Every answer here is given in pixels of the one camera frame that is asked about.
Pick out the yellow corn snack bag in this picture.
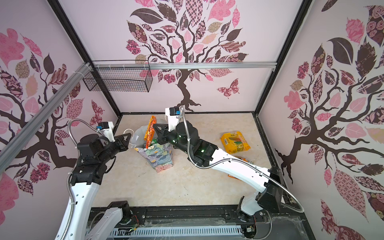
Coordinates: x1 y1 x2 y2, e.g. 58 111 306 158
221 131 251 154

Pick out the patterned paper bag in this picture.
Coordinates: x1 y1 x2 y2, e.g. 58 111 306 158
123 124 174 173

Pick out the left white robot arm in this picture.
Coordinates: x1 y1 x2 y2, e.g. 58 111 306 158
56 133 133 240

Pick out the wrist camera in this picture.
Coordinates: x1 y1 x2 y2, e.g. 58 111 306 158
97 122 115 142
165 107 181 132

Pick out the rear aluminium rail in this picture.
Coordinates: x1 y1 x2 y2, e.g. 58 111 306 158
94 62 277 70

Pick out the white slotted cable duct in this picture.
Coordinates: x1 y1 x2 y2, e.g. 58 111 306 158
106 226 242 240

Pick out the aluminium rail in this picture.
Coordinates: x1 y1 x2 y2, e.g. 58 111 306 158
1 63 92 173
94 62 277 70

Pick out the light green snack bag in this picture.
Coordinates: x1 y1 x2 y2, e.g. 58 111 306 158
150 139 158 147

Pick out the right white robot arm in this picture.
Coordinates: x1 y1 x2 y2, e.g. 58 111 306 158
154 122 283 219

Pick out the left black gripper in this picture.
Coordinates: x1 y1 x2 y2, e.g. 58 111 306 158
98 132 132 164

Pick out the black wire basket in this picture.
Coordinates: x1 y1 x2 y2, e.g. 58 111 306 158
83 60 154 93

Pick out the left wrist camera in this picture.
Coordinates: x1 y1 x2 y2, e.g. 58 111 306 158
97 122 115 142

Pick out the right metal cable conduit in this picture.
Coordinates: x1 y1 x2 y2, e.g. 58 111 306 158
179 105 305 214

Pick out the orange snack bag right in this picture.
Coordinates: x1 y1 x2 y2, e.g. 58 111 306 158
228 156 254 180

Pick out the left aluminium rail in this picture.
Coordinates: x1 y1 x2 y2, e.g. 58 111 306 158
1 63 92 173

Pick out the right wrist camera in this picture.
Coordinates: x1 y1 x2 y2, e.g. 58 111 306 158
165 107 181 132

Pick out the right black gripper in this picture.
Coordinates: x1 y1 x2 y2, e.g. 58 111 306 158
155 122 194 156

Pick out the black base frame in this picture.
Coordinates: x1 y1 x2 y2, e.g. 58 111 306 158
115 205 315 240

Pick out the orange chip snack bag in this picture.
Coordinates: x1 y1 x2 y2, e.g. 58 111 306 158
144 116 157 149

